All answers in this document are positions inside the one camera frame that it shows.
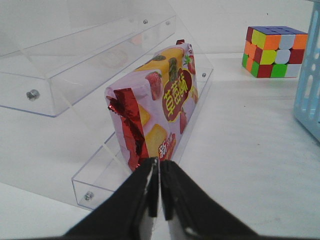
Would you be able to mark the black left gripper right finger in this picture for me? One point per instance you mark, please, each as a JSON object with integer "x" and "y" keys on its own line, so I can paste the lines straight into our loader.
{"x": 190, "y": 212}

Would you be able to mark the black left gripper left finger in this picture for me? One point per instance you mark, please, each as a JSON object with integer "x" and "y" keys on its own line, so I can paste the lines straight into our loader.
{"x": 130, "y": 211}

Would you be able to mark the light blue plastic basket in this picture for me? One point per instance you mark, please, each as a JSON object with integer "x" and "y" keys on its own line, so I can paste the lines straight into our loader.
{"x": 307, "y": 100}

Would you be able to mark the pink strawberry biscuit pack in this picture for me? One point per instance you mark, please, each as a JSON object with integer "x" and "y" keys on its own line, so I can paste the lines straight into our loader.
{"x": 151, "y": 106}

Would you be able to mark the clear acrylic left shelf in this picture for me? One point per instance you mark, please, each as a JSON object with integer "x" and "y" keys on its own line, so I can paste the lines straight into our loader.
{"x": 57, "y": 138}

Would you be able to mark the multicoloured puzzle cube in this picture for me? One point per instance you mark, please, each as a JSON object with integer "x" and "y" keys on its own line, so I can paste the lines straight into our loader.
{"x": 274, "y": 51}

